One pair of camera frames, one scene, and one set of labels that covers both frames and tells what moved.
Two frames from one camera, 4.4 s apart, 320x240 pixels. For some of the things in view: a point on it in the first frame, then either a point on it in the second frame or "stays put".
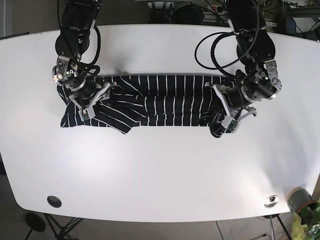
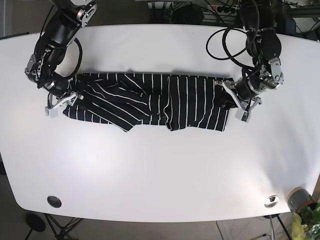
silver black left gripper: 80,86 to 52,81
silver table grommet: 271,201 stays put
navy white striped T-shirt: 147,100 stays put
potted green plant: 305,211 stays put
